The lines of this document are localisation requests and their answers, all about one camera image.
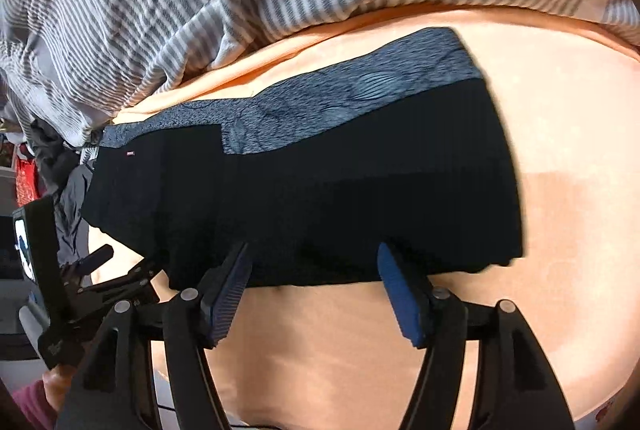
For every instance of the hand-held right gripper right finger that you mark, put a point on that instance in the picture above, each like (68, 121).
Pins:
(400, 295)

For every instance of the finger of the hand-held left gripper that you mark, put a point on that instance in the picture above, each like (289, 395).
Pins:
(130, 285)
(92, 259)

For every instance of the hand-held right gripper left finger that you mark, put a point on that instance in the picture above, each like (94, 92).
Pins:
(227, 295)

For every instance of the black pants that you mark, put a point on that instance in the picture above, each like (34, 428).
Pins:
(350, 190)

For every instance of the person's left hand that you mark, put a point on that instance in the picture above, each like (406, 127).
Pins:
(57, 385)

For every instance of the grey crumpled garment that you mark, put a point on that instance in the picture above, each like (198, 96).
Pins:
(75, 205)

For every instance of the red patterned bag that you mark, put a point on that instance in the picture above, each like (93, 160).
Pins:
(27, 180)

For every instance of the peach bed sheet blue bands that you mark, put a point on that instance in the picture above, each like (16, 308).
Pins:
(575, 235)

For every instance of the grey white striped quilt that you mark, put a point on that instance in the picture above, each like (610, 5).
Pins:
(150, 10)

